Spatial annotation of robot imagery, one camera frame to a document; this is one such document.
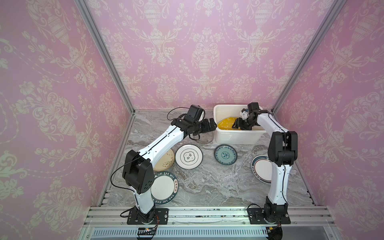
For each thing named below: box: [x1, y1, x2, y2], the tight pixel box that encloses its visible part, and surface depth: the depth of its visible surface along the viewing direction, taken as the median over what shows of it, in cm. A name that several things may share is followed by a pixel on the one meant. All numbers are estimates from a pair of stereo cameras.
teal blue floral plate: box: [214, 144, 238, 166], surface depth 98 cm
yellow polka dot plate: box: [217, 116, 241, 131], surface depth 111 cm
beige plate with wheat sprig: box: [153, 148, 175, 171], surface depth 94 cm
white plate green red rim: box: [251, 155, 272, 185], surface depth 90 cm
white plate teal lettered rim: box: [150, 171, 179, 205], surface depth 85 cm
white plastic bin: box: [213, 104, 266, 145], surface depth 102 cm
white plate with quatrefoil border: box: [175, 144, 203, 170], surface depth 96 cm
